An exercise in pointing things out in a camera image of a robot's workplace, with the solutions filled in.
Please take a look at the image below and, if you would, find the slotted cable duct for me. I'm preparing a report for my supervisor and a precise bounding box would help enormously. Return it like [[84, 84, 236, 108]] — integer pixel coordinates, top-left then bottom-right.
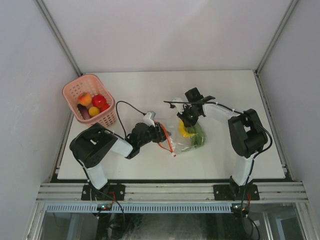
[[46, 203, 241, 214]]

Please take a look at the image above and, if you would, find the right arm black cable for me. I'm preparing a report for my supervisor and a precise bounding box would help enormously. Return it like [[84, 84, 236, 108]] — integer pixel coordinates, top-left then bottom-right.
[[163, 99, 273, 201]]

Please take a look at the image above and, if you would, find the orange fake peach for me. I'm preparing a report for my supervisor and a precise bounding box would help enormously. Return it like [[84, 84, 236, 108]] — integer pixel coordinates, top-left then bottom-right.
[[77, 92, 92, 107]]

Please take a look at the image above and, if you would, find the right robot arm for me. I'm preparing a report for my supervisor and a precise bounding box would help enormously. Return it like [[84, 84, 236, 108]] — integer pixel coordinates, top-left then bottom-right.
[[170, 87, 273, 200]]

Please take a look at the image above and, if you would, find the aluminium rail frame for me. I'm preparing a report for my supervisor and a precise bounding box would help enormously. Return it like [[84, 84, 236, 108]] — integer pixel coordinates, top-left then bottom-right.
[[36, 182, 308, 203]]

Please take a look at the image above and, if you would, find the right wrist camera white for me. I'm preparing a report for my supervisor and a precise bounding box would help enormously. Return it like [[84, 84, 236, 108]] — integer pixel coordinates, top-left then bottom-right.
[[170, 97, 190, 116]]

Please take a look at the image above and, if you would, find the pink plastic basket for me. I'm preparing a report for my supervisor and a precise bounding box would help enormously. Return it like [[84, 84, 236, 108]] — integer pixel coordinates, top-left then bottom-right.
[[62, 74, 117, 128]]

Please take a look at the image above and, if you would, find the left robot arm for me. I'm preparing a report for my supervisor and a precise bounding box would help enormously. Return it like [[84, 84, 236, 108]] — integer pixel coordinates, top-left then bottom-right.
[[69, 122, 171, 200]]

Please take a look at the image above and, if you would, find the orange fake fruit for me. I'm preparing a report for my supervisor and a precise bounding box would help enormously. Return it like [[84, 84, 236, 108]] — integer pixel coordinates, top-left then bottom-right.
[[88, 106, 100, 117]]

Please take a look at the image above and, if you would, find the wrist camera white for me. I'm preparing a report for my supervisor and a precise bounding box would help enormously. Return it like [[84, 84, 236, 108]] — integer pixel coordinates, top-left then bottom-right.
[[170, 97, 190, 116], [143, 111, 156, 127]]

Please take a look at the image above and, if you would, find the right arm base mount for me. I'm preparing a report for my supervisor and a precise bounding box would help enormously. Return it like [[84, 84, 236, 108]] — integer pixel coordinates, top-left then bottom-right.
[[213, 177, 260, 201]]

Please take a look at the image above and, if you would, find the red orange fake pepper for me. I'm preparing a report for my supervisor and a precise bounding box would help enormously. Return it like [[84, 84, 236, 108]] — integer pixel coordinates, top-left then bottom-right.
[[100, 103, 110, 112]]

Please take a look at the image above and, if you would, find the clear zip top bag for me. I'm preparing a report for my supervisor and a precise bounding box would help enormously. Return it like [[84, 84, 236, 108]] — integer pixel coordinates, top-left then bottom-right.
[[158, 118, 207, 157]]

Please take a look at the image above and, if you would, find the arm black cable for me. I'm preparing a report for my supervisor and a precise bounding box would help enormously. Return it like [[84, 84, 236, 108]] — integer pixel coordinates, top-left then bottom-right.
[[163, 99, 273, 201], [116, 100, 148, 137]]

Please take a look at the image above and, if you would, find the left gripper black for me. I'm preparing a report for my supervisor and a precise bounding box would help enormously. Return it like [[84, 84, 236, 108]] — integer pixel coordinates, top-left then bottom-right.
[[138, 122, 171, 148]]

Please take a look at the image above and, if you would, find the red fake apple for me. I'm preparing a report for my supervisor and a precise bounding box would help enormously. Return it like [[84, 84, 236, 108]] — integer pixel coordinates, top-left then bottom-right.
[[91, 94, 107, 109]]

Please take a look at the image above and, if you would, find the yellow fake chili pepper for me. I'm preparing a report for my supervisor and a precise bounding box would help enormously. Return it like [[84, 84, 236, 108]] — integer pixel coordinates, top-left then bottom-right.
[[179, 120, 197, 139]]

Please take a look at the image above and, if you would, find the green fake lettuce leaf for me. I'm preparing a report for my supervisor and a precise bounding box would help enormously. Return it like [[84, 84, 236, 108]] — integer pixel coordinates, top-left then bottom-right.
[[181, 123, 206, 152]]

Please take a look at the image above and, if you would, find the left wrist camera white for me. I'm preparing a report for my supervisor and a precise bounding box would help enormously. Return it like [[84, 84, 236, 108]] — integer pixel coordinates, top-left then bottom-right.
[[143, 111, 156, 127]]

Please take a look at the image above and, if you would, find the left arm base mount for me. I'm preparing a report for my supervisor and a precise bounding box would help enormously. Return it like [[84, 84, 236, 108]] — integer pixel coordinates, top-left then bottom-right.
[[81, 184, 126, 201]]

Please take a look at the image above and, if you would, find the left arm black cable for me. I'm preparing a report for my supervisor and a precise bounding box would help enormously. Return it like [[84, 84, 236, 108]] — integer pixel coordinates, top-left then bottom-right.
[[116, 100, 148, 137]]

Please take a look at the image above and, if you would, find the purple fake eggplant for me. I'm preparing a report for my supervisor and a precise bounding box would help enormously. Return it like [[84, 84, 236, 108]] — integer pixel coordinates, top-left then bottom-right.
[[77, 104, 91, 120]]

